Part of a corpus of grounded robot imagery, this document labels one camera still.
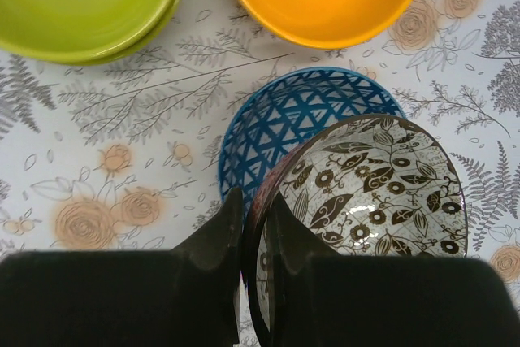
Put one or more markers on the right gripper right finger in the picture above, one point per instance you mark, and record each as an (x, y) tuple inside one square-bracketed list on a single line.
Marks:
[(321, 298)]

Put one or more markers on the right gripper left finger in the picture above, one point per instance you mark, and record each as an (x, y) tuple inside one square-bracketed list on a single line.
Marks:
[(185, 296)]

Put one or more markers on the red floral pattern bowl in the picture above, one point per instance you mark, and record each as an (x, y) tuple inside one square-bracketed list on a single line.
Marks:
[(368, 185)]

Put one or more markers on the red diamond pattern bowl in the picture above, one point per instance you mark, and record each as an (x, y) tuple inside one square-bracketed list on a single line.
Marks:
[(288, 111)]

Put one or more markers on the lime green bowl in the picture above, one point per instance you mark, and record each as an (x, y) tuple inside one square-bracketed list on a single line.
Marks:
[(144, 41), (70, 31)]

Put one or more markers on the floral table mat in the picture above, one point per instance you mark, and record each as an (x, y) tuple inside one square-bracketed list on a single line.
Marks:
[(125, 156)]

